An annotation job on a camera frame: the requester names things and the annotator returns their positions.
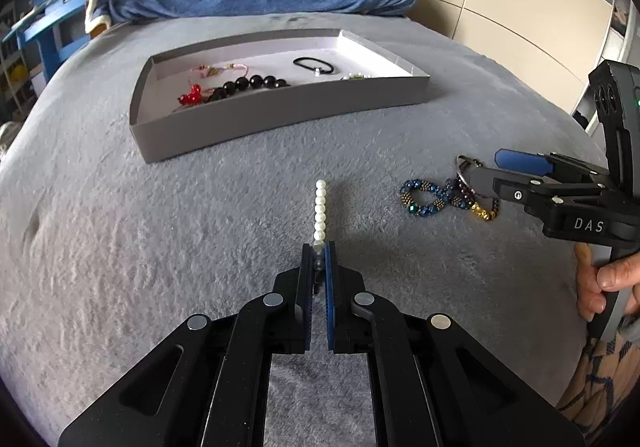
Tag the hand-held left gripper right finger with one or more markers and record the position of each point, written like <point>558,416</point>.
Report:
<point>329,287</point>

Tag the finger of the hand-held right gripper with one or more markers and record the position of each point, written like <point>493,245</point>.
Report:
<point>517,158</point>
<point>500,184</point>

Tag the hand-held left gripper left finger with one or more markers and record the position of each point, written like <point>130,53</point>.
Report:
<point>306,287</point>

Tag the grey cardboard box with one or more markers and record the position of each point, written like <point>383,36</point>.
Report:
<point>280,112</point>

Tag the person's right hand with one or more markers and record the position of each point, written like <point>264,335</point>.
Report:
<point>615,277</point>

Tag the white shelf unit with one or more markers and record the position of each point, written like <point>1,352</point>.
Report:
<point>607,42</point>

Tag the beige wardrobe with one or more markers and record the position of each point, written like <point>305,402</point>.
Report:
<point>500,12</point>

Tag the patterned clothing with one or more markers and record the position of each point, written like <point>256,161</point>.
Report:
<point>595,382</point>

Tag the grey bag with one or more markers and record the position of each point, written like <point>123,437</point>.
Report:
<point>7,139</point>

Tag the white yellow cloth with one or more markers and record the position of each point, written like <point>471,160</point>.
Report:
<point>96,17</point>

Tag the blue desk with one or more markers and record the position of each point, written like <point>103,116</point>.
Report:
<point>55,37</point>

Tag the yellow object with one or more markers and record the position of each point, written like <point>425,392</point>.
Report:
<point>18,72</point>

